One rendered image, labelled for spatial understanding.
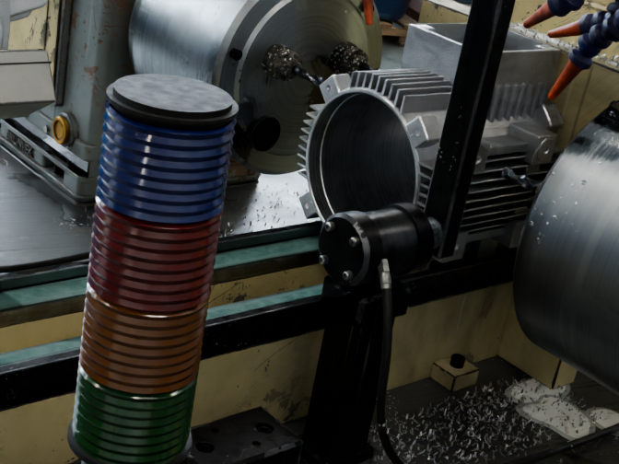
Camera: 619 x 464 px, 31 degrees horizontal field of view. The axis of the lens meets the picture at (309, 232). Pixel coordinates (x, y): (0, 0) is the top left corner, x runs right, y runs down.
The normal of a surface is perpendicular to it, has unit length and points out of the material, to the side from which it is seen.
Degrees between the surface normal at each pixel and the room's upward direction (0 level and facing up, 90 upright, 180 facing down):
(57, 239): 0
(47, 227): 0
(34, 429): 90
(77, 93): 90
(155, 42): 88
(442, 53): 90
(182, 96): 0
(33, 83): 59
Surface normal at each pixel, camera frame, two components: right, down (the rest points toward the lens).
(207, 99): 0.17, -0.91
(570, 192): -0.62, -0.26
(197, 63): -0.75, 0.11
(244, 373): 0.63, 0.40
